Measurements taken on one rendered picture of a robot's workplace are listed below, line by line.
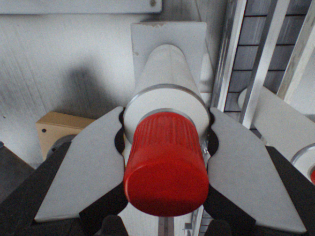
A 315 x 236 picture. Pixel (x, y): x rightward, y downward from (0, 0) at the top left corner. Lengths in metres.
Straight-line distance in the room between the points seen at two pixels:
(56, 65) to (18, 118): 0.18
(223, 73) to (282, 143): 0.15
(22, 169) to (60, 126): 0.15
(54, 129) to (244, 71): 0.38
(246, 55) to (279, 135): 0.14
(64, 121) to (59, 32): 0.18
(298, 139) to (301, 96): 0.24
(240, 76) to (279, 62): 0.06
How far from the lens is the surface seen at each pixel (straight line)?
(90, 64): 0.38
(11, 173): 0.29
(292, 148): 0.23
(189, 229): 0.60
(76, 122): 0.42
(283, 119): 0.25
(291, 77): 0.33
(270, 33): 0.24
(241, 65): 0.33
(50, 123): 0.43
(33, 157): 0.60
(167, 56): 0.17
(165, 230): 0.58
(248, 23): 0.32
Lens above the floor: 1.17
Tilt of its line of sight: 60 degrees down
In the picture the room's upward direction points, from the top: 174 degrees counter-clockwise
